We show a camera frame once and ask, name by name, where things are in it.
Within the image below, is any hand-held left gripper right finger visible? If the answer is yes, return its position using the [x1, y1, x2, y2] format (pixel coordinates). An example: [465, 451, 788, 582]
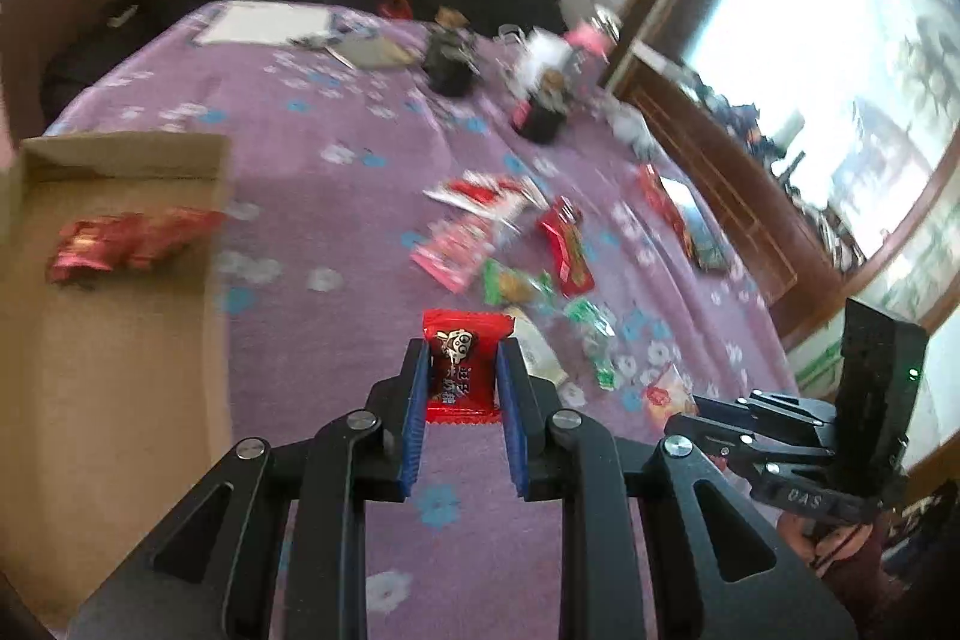
[497, 338, 857, 640]

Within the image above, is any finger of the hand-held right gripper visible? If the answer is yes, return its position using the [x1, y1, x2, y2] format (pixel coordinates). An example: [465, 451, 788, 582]
[739, 389, 839, 435]
[664, 413, 830, 465]

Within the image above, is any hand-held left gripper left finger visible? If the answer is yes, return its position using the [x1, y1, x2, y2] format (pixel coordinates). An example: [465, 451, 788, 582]
[67, 338, 434, 640]

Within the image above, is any red cartoon face candy packet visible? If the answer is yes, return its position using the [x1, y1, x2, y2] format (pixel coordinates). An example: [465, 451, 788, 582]
[422, 308, 516, 425]

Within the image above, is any clear green-edged snack packet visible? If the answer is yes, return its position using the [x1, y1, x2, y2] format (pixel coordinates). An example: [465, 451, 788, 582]
[562, 299, 621, 391]

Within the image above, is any pink cartoon snack packet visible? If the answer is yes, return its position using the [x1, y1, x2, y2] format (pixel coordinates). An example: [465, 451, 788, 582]
[410, 216, 502, 294]

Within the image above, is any long red snack packet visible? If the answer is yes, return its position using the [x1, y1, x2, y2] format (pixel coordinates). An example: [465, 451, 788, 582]
[536, 197, 598, 298]

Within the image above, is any white red snack packet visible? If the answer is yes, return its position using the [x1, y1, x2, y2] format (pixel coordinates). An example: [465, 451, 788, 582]
[424, 171, 550, 223]

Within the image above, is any cardboard box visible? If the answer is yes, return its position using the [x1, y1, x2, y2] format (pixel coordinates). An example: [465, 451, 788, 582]
[0, 131, 232, 618]

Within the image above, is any person's right hand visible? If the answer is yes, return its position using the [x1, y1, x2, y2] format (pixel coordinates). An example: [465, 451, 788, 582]
[778, 511, 892, 572]

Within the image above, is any small orange red packet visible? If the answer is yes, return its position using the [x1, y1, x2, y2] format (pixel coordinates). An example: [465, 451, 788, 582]
[643, 364, 700, 425]

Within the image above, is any red packet with dark print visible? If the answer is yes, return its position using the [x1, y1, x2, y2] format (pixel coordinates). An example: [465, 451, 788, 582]
[637, 164, 732, 274]

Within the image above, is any black clamp stand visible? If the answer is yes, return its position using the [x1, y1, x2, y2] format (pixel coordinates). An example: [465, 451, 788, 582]
[422, 26, 481, 97]
[511, 74, 571, 145]

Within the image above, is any crumpled white cloth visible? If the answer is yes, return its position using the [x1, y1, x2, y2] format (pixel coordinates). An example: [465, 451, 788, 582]
[606, 104, 661, 160]

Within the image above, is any red gold-print snack packet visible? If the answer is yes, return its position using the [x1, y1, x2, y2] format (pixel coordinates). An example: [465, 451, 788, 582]
[45, 209, 224, 287]

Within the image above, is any brown notebook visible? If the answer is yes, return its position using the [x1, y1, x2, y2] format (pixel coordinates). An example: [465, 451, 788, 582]
[326, 36, 415, 71]

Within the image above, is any white pink container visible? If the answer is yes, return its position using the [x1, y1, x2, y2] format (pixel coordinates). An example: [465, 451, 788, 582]
[564, 21, 617, 58]

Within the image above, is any white paper sheet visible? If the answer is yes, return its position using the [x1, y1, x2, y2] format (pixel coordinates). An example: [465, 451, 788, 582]
[196, 2, 335, 47]

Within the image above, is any wooden window frame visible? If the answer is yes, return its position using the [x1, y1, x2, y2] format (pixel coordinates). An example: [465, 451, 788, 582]
[600, 0, 960, 341]

